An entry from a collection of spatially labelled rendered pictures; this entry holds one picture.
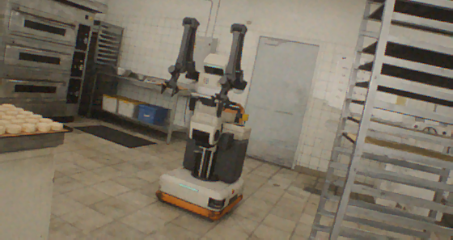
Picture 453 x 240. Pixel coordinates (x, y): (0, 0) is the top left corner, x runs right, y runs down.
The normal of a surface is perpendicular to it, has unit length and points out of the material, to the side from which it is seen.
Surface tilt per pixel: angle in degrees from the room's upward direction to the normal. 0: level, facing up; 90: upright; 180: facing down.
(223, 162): 90
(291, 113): 90
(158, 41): 90
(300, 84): 90
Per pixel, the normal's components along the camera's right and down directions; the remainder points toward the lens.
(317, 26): -0.38, 0.01
